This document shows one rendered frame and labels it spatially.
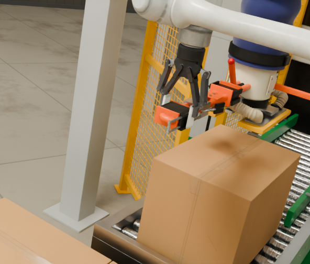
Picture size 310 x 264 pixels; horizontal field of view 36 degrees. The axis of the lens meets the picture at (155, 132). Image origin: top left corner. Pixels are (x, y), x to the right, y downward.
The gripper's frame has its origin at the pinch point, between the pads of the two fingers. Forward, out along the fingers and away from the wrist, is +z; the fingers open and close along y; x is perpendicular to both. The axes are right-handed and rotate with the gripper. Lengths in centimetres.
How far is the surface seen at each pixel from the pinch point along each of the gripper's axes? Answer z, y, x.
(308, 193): 60, -24, -118
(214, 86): -2.7, 3.5, -30.2
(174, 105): -2.0, 1.8, -0.6
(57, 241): 70, 42, -6
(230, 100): 0.2, -3.1, -30.4
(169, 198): 42, 8, -26
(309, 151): 72, -2, -211
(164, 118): 0.2, 0.4, 6.4
